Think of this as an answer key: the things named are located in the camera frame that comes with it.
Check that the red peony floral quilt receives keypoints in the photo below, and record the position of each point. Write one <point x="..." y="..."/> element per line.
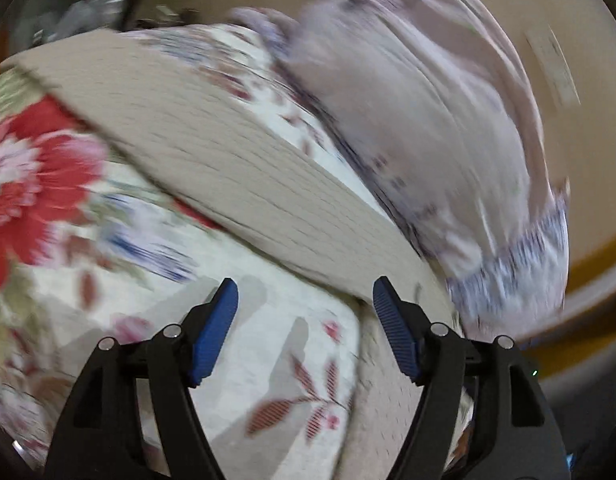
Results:
<point x="43" y="194"/>

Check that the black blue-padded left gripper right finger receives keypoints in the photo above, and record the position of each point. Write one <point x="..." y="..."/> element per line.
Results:
<point x="482" y="414"/>

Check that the white label sticker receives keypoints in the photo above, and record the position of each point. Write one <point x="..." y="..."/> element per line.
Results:
<point x="545" y="45"/>

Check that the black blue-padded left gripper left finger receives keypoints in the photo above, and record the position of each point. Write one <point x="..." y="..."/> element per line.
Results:
<point x="99" y="432"/>

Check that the beige cable-knit sweater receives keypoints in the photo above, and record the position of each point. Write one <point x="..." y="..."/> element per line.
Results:
<point x="187" y="137"/>

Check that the dark clutter pile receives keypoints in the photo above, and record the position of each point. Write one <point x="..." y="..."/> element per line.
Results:
<point x="31" y="23"/>

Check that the white floral bed sheet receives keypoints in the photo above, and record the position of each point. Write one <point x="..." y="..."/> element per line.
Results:
<point x="280" y="396"/>

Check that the lavender floral pillow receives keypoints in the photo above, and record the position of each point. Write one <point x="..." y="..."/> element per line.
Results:
<point x="430" y="104"/>

